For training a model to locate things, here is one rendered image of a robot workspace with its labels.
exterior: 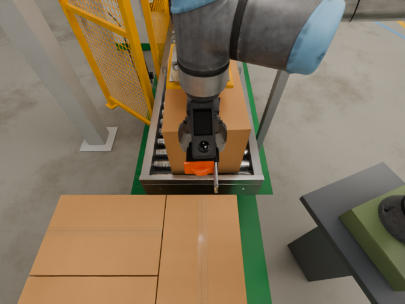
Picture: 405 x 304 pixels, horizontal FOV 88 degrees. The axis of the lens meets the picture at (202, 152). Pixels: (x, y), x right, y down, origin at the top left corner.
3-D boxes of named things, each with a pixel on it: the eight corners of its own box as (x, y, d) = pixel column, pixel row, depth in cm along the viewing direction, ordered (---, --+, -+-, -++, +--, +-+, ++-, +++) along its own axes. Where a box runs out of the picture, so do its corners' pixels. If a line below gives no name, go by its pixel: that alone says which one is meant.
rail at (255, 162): (225, 20, 267) (226, 3, 251) (229, 20, 267) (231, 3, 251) (248, 190, 136) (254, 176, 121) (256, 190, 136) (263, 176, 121)
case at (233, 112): (175, 105, 160) (168, 55, 127) (228, 103, 161) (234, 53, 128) (172, 175, 126) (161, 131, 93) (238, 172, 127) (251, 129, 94)
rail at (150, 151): (173, 20, 267) (172, 3, 251) (178, 20, 267) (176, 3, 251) (146, 190, 136) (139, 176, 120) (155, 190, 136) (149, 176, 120)
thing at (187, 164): (185, 148, 60) (184, 137, 56) (211, 147, 60) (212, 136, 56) (184, 174, 55) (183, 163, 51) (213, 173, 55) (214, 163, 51)
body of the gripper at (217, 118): (217, 110, 53) (221, 67, 43) (219, 137, 48) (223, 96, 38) (187, 110, 53) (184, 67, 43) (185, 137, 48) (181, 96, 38)
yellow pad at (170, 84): (171, 47, 110) (170, 37, 106) (190, 46, 110) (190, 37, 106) (166, 89, 91) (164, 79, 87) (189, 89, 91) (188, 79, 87)
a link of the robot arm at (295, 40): (352, -23, 27) (256, -34, 29) (353, 20, 21) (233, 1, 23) (318, 48, 35) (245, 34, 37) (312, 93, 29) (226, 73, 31)
